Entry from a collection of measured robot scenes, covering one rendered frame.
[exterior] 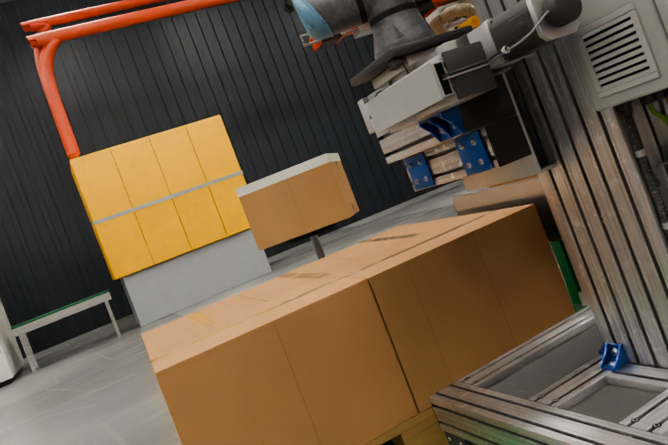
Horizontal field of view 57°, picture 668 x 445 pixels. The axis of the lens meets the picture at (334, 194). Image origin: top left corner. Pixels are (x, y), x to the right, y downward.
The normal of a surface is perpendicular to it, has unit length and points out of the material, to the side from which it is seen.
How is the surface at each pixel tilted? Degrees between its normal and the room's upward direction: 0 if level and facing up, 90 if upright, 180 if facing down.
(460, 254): 90
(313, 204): 90
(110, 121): 90
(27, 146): 90
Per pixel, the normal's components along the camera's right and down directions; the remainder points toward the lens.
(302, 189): -0.17, 0.07
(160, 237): 0.36, -0.14
